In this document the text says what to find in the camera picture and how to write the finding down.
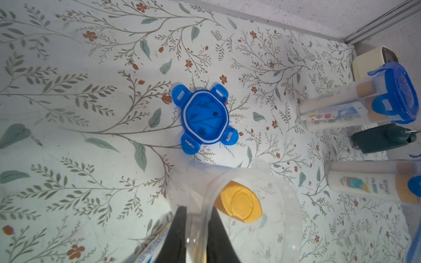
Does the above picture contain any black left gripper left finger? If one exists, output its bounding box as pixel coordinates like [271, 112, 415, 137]
[155, 206, 187, 263]

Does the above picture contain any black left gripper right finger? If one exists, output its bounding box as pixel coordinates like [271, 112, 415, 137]
[206, 207, 240, 263]

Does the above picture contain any small toothpaste tube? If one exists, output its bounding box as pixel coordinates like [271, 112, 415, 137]
[301, 106, 368, 122]
[134, 222, 172, 263]

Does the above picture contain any yellow cap bottle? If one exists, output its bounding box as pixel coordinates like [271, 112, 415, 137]
[214, 181, 263, 223]
[327, 171, 416, 204]

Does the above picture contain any clear plastic container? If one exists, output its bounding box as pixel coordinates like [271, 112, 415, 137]
[326, 160, 421, 206]
[299, 77, 388, 131]
[166, 159, 303, 263]

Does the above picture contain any blue lid front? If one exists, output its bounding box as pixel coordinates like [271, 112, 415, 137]
[368, 62, 419, 124]

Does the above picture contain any teal small object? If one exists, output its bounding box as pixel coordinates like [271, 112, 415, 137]
[351, 123, 421, 154]

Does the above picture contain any cream box green window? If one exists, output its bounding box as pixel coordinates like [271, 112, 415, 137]
[352, 46, 399, 81]

